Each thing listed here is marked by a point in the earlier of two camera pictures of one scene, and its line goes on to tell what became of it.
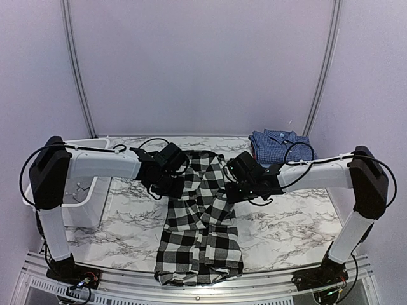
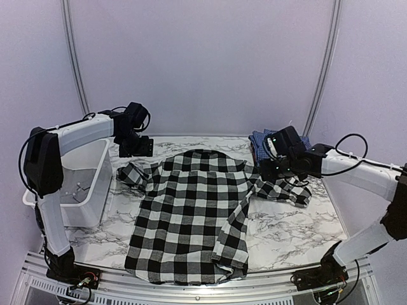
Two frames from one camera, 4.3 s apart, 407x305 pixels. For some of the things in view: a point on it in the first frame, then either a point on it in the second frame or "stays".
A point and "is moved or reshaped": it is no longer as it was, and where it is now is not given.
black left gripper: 177,191 → 145,149
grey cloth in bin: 77,189 stays
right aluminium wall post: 337,11 stays
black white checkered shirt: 200,239 is moved or reshaped
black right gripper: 233,197 → 266,173
